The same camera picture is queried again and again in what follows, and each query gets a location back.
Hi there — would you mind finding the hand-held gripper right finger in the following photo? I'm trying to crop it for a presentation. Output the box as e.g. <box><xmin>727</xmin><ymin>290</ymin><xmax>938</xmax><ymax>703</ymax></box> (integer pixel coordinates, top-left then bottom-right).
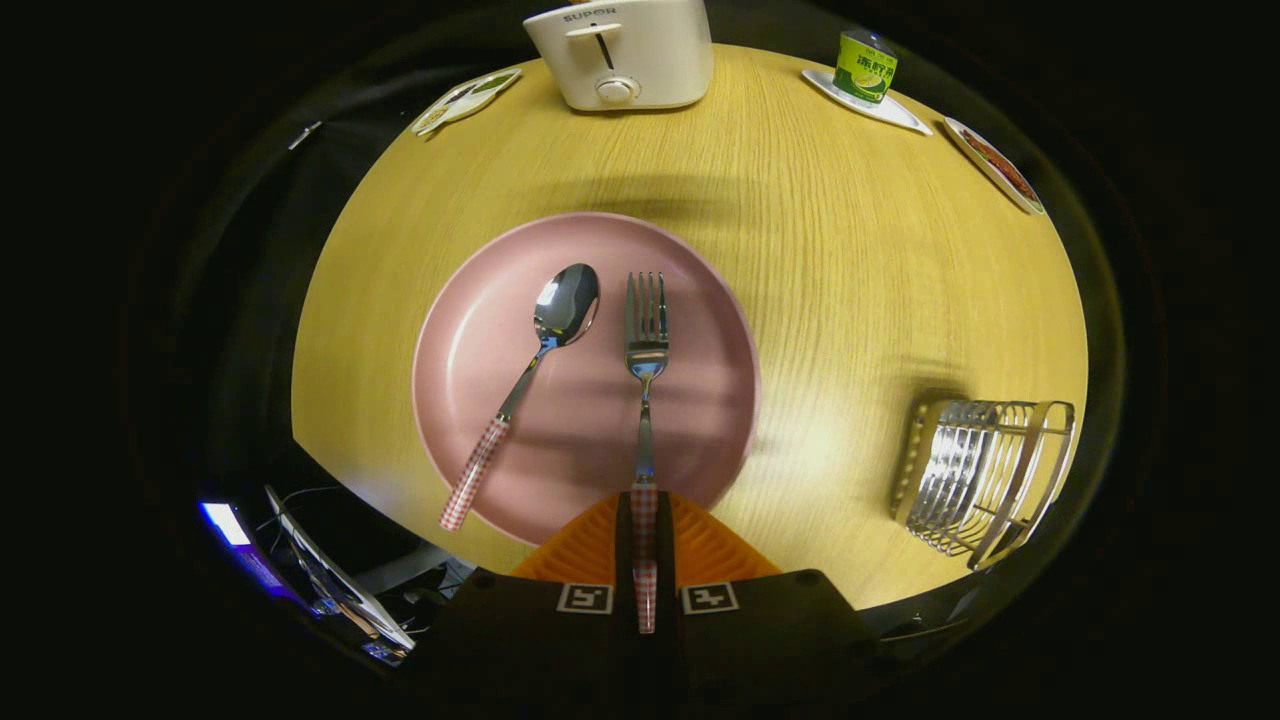
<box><xmin>657</xmin><ymin>490</ymin><xmax>883</xmax><ymax>707</ymax></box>

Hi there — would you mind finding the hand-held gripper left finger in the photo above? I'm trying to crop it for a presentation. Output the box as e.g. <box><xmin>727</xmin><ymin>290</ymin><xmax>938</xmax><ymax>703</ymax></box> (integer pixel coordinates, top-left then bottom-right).
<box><xmin>425</xmin><ymin>490</ymin><xmax>651</xmax><ymax>703</ymax></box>

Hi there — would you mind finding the fork with checkered handle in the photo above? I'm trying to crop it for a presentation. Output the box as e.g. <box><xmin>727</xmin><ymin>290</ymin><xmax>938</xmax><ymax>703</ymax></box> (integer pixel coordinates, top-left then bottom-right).
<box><xmin>624</xmin><ymin>271</ymin><xmax>670</xmax><ymax>635</ymax></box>

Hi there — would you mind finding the spoon with checkered handle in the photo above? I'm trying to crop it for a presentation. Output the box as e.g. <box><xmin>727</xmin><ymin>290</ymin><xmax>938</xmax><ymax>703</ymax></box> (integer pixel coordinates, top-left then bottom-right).
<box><xmin>439</xmin><ymin>263</ymin><xmax>601</xmax><ymax>532</ymax></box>

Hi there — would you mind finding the pink plate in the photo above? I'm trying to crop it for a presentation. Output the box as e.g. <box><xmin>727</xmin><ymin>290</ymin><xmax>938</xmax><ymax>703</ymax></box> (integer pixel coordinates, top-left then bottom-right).
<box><xmin>412</xmin><ymin>211</ymin><xmax>761</xmax><ymax>548</ymax></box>

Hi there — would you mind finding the silver laptop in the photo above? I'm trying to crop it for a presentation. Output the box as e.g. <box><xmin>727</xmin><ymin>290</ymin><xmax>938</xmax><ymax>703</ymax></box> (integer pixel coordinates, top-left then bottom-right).
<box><xmin>265</xmin><ymin>485</ymin><xmax>416</xmax><ymax>666</ymax></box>

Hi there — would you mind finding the computer monitor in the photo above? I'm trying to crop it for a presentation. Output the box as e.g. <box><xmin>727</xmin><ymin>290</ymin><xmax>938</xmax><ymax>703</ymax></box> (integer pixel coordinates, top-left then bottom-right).
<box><xmin>198</xmin><ymin>500</ymin><xmax>301</xmax><ymax>601</ymax></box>

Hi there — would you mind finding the white divided dish with beans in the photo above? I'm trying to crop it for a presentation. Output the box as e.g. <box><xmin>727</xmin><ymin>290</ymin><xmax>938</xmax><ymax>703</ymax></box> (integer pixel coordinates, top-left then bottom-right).
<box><xmin>411</xmin><ymin>67</ymin><xmax>523</xmax><ymax>137</ymax></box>

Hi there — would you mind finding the white toaster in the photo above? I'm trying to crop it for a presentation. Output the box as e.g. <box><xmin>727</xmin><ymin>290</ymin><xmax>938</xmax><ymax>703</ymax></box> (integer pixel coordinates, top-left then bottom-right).
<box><xmin>523</xmin><ymin>0</ymin><xmax>715</xmax><ymax>112</ymax></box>

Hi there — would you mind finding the white coaster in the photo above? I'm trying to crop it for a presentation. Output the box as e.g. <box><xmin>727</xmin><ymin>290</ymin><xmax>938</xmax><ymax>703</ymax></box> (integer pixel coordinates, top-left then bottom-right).
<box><xmin>801</xmin><ymin>68</ymin><xmax>933</xmax><ymax>136</ymax></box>

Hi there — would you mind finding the white plate with food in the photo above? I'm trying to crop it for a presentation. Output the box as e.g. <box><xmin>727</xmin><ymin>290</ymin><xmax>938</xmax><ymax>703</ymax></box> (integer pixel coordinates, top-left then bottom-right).
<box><xmin>943</xmin><ymin>116</ymin><xmax>1046</xmax><ymax>216</ymax></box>

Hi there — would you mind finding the green label drink bottle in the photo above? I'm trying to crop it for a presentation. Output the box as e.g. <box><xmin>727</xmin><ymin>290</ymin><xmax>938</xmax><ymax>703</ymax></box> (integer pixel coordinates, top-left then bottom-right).
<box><xmin>832</xmin><ymin>29</ymin><xmax>899</xmax><ymax>105</ymax></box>

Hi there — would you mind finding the metal wire basket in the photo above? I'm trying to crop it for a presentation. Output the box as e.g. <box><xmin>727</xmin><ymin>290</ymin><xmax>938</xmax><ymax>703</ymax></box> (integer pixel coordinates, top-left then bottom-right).
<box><xmin>891</xmin><ymin>392</ymin><xmax>1077</xmax><ymax>571</ymax></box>

